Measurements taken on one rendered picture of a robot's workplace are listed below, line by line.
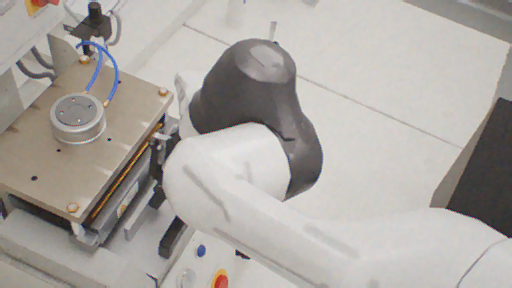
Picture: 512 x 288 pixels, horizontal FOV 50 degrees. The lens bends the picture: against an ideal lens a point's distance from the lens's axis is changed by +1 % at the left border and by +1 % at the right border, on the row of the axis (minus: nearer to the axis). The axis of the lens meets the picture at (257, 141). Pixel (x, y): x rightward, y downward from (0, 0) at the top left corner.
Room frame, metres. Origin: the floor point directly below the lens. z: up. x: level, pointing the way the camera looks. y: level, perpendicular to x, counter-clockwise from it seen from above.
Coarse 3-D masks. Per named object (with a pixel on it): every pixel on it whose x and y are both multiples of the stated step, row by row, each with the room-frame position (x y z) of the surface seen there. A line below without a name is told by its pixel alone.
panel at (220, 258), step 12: (192, 240) 0.46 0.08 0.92; (204, 240) 0.48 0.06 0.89; (216, 240) 0.50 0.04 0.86; (192, 252) 0.44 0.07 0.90; (216, 252) 0.48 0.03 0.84; (228, 252) 0.50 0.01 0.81; (180, 264) 0.41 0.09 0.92; (192, 264) 0.43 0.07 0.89; (204, 264) 0.45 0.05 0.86; (216, 264) 0.47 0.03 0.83; (228, 264) 0.49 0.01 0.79; (240, 264) 0.51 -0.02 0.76; (204, 276) 0.43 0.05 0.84; (216, 276) 0.45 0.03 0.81; (228, 276) 0.47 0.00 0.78
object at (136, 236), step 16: (144, 192) 0.50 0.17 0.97; (128, 208) 0.47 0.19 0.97; (144, 208) 0.45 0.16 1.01; (160, 208) 0.48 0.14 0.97; (128, 224) 0.41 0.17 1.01; (144, 224) 0.44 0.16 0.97; (160, 224) 0.45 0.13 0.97; (112, 240) 0.40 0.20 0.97; (128, 240) 0.41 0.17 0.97; (144, 240) 0.41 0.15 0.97; (128, 256) 0.38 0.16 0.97; (144, 256) 0.39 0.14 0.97; (160, 256) 0.39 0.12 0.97; (160, 272) 0.37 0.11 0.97
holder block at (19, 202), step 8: (16, 200) 0.43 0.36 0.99; (24, 200) 0.43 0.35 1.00; (24, 208) 0.43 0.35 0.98; (32, 208) 0.42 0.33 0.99; (40, 208) 0.42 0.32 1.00; (40, 216) 0.42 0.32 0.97; (48, 216) 0.41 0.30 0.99; (56, 216) 0.41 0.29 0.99; (56, 224) 0.41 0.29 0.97; (64, 224) 0.41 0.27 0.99
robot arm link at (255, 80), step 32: (224, 64) 0.43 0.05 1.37; (256, 64) 0.42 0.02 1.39; (288, 64) 0.44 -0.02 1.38; (224, 96) 0.41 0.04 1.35; (256, 96) 0.40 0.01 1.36; (288, 96) 0.41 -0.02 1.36; (224, 128) 0.41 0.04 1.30; (288, 128) 0.38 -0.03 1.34; (288, 160) 0.35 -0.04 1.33; (320, 160) 0.38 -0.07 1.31; (288, 192) 0.34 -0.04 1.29
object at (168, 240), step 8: (176, 216) 0.45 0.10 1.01; (176, 224) 0.43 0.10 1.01; (184, 224) 0.44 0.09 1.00; (168, 232) 0.41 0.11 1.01; (176, 232) 0.42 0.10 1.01; (160, 240) 0.40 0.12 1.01; (168, 240) 0.40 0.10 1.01; (176, 240) 0.41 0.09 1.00; (160, 248) 0.39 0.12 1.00; (168, 248) 0.39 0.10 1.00; (168, 256) 0.39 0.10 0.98
